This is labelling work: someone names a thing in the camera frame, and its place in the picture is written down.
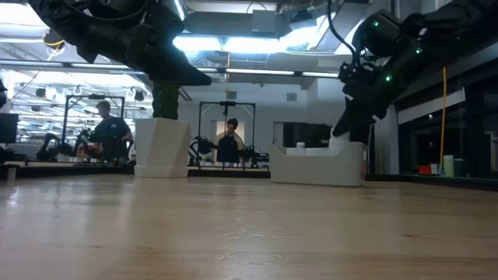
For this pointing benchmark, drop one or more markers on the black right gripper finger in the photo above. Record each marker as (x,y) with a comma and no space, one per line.
(362,134)
(344,122)

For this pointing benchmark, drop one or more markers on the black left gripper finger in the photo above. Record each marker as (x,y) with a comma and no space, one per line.
(179,72)

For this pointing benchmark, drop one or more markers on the white pill bottle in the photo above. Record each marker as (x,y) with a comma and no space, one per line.
(300,145)

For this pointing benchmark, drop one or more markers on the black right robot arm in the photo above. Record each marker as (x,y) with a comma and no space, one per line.
(428,31)

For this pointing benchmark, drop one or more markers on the background black robot arm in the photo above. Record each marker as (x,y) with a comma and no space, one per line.
(200,148)
(48,148)

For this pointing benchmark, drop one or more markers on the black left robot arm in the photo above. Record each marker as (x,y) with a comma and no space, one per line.
(78,23)

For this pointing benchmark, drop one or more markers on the white plastic basket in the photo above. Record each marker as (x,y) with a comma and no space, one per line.
(311,171)

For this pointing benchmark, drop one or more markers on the green cactus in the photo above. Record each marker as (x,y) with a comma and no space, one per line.
(165,103)

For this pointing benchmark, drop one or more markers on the black cabinet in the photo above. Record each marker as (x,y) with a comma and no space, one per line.
(311,134)

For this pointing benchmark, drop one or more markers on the red box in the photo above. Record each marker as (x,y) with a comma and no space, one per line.
(424,170)

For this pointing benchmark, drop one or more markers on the ceiling light strip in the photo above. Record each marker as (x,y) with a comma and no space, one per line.
(257,72)

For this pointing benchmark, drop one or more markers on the white angular planter pot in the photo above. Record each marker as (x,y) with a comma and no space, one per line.
(161,148)

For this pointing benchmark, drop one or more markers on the white blue box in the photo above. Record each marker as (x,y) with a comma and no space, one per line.
(434,169)

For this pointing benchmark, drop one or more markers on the person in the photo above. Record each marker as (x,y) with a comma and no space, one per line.
(111,132)
(229,145)

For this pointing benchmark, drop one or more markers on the light green cup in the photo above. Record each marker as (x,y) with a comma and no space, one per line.
(448,166)

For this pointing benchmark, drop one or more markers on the dark green tumbler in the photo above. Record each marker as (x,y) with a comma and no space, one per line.
(459,168)

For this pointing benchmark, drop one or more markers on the black monitor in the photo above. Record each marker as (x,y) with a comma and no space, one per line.
(8,128)

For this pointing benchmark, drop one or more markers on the black robot station frame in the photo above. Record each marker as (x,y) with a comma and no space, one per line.
(227,103)
(93,96)

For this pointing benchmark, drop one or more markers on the grey ceiling duct box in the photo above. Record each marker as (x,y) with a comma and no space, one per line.
(264,21)

